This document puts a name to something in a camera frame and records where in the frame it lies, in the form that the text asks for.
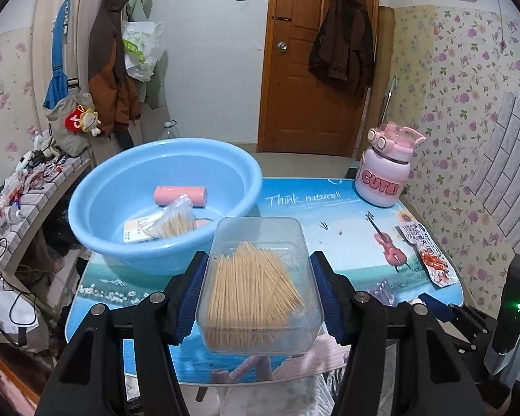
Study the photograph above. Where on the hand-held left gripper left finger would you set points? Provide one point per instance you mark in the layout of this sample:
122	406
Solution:
190	312

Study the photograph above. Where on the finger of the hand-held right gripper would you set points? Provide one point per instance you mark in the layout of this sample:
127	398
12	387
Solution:
433	301
470	344

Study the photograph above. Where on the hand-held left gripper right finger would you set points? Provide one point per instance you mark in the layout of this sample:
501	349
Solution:
331	307

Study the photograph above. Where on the red white snack packet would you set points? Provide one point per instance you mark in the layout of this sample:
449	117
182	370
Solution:
429	260

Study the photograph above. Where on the clear toothpick box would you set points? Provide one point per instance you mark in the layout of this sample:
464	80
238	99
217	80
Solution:
255	286

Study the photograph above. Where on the cotton swab bag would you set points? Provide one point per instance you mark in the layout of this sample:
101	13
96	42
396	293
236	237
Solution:
173	225

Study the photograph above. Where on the pale yellow white packet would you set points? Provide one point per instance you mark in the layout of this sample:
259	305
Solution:
134	229

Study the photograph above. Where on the blue plastic basin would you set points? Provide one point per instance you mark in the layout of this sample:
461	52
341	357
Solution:
112	190

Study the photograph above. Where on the small white card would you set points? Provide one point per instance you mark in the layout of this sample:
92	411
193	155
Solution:
414	302

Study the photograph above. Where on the scenic printed table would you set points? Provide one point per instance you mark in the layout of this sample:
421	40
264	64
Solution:
351	242

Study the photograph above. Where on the face printed packet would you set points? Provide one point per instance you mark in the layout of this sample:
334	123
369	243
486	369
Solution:
203	222

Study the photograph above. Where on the person's patterned grey trousers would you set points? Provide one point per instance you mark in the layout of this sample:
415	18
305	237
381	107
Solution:
277	398

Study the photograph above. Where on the pink roll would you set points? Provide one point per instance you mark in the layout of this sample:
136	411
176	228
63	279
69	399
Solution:
177	194

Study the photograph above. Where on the pink white water bottle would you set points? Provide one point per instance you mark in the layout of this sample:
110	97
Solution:
381	182

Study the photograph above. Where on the dark flat floor object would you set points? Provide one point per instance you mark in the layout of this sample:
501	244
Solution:
352	172

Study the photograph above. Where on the black bag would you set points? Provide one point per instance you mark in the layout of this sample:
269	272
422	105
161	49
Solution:
63	234

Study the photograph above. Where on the clear water bottle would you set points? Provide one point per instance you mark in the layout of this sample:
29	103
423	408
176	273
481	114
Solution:
170	132

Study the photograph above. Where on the white tiled shelf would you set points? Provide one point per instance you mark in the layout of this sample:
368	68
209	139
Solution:
34	208

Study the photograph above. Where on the metal pole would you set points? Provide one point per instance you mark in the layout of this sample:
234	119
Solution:
388	99

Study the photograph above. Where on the pile of small toiletries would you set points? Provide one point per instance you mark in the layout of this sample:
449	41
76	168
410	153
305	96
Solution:
30	177

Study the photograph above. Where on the grey fabric bag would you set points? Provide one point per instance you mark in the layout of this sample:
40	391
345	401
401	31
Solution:
65	143

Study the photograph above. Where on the brown wooden door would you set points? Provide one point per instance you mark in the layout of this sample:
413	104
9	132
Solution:
294	95

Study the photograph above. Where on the red yellow plush toy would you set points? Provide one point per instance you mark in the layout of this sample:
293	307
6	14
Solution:
86	120

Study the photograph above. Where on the tall tan board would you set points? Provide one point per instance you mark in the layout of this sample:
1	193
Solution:
385	52

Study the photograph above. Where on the brown orange jacket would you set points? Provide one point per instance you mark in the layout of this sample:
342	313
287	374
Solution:
108	65

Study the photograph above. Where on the dark brown jacket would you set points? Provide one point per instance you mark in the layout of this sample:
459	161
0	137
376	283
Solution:
342	43

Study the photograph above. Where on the white green plastic bag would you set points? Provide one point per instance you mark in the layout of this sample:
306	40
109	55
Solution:
141	47

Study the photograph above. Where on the blue hanging cloth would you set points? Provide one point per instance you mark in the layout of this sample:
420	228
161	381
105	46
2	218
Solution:
58	60

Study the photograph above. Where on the grey brick wall sticker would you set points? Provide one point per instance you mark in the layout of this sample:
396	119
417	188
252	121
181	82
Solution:
502	173

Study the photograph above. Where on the light wooden wall panel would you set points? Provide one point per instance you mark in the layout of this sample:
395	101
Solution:
80	17

